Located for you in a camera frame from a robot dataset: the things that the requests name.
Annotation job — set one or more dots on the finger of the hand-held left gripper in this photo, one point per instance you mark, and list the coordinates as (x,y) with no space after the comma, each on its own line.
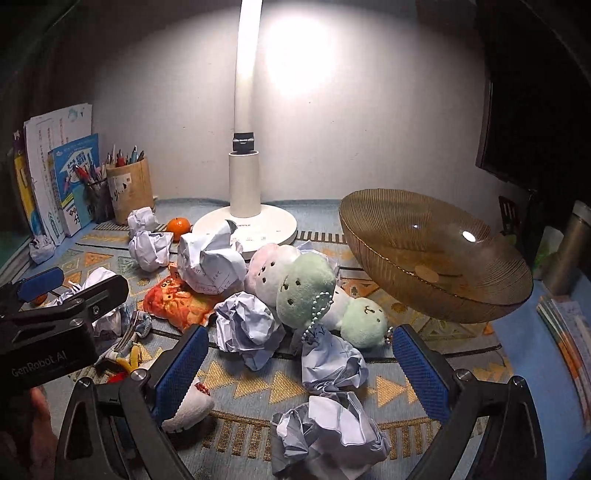
(41,282)
(101,293)

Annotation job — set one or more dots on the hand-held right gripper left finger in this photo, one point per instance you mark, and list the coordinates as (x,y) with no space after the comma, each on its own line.
(182,369)

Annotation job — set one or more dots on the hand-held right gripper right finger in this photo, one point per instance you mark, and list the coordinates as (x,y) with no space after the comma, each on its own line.
(422,374)

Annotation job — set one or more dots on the white plush toy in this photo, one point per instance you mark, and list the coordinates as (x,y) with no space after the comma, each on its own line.
(194,406)

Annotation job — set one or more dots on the amber ribbed glass bowl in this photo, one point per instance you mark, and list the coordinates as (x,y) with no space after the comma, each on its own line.
(415,277)

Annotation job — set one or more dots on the person's left hand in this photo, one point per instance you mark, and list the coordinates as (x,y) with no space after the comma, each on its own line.
(41,415)

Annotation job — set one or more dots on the tangerine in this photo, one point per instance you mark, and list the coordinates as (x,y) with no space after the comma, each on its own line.
(39,299)
(178,227)

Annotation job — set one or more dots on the blue plaid bow hair clip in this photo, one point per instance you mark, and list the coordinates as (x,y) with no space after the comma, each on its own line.
(141,323)

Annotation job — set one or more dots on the yellow and red small toy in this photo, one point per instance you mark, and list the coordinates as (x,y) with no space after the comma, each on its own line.
(133,357)

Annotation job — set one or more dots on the orange plush snack bag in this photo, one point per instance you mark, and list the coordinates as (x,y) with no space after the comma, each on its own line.
(175,302)

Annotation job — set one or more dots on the small pastel dango plush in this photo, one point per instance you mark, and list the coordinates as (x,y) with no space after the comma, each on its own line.
(364,323)

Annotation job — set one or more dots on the blue patterned table mat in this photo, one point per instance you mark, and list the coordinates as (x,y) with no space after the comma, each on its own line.
(258,383)

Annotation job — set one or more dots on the black mesh pen holder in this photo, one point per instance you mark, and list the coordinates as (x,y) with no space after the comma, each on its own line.
(99,203)

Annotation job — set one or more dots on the yellow book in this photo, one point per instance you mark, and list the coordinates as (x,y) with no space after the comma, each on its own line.
(25,194)

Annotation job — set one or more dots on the wooden pen holder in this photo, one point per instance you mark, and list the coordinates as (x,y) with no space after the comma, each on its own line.
(131,194)

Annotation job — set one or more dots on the bunch of pens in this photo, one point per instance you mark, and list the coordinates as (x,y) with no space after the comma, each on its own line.
(122,159)
(85,174)

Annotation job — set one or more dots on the blue book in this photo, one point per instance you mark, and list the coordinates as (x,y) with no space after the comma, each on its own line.
(69,157)

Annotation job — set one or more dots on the large pastel dango plush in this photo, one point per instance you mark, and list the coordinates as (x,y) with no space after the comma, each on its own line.
(304,286)

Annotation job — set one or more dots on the white paper sheets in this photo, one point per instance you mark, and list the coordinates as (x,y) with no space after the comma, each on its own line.
(51,134)

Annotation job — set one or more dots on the white desk lamp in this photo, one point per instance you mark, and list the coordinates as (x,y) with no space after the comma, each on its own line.
(242,184)

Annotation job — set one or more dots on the small black stand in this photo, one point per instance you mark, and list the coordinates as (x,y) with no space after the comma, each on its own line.
(508,214)

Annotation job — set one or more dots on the green and white packet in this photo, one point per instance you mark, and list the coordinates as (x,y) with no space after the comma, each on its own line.
(549,244)

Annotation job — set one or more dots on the steel thermos flask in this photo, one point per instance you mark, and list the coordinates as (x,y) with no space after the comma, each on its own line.
(570,249)

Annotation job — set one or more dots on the dark monitor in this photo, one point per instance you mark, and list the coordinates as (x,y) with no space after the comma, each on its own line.
(521,129)

